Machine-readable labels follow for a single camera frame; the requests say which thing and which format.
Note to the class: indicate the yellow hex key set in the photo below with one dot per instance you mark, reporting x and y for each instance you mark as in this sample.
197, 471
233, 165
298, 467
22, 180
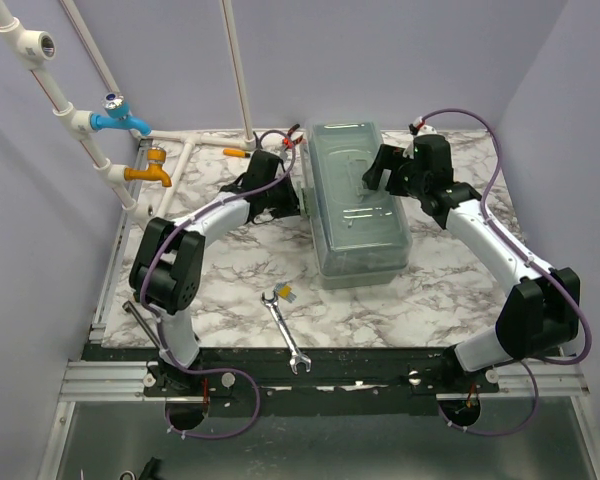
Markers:
284, 291

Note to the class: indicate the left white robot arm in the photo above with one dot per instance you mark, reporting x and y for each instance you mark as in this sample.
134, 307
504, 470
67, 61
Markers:
167, 270

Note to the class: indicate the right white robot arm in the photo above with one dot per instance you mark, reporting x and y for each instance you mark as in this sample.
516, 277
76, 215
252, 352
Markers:
541, 301

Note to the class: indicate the orange plastic tap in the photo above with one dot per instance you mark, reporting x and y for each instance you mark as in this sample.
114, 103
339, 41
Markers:
154, 172

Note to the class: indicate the white pvc pipe assembly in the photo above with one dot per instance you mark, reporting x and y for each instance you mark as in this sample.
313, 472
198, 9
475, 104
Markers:
35, 48

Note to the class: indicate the blue plastic tap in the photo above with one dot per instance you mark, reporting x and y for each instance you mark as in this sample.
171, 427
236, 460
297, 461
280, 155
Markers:
118, 116

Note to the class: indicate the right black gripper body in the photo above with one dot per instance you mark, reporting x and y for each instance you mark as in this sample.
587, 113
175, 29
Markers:
403, 182

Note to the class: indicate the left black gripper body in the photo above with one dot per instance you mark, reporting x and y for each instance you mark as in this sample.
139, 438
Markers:
281, 202

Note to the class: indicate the silver open-end wrench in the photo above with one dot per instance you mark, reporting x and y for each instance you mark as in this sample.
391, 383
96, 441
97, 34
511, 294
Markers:
297, 357

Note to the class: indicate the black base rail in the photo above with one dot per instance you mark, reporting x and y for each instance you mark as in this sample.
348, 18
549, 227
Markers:
341, 381

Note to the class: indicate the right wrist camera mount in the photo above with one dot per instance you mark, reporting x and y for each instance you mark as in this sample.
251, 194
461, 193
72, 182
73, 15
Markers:
421, 131

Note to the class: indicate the orange black long-nose pliers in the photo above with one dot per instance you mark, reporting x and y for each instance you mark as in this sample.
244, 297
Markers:
293, 137

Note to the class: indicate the silver socket bar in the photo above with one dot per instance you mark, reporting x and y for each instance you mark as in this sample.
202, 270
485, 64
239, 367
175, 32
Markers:
130, 308

